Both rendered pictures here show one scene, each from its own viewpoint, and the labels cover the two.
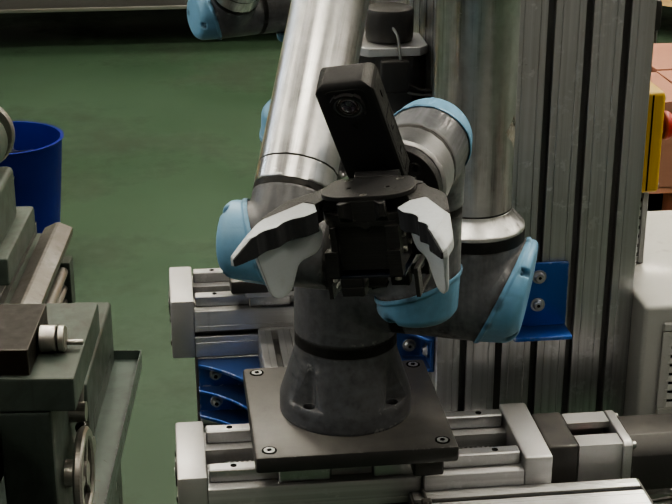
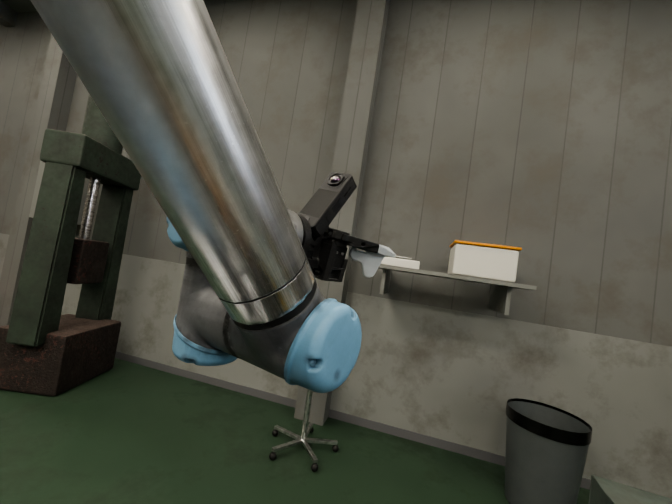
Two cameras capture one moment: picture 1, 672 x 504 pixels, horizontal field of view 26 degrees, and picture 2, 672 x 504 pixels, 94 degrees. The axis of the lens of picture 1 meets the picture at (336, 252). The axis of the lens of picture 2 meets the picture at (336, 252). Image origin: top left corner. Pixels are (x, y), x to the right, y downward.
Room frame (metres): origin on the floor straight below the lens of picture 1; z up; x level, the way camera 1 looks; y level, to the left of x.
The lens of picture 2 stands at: (1.50, 0.18, 1.53)
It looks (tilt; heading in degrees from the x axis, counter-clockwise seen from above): 3 degrees up; 202
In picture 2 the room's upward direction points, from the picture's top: 9 degrees clockwise
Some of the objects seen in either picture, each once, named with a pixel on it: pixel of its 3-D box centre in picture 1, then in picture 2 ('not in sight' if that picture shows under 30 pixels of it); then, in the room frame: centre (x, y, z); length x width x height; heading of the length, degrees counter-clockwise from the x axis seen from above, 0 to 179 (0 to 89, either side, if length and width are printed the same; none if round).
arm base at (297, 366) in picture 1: (345, 366); not in sight; (1.50, -0.01, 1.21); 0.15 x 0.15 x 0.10
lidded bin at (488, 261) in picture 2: not in sight; (480, 262); (-1.37, 0.33, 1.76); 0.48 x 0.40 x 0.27; 97
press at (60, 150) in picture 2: not in sight; (85, 227); (-0.59, -3.48, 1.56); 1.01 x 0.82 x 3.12; 7
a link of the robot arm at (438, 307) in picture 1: (400, 257); (222, 311); (1.21, -0.06, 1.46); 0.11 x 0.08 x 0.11; 76
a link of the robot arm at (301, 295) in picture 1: (351, 272); not in sight; (1.50, -0.02, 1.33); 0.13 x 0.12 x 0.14; 76
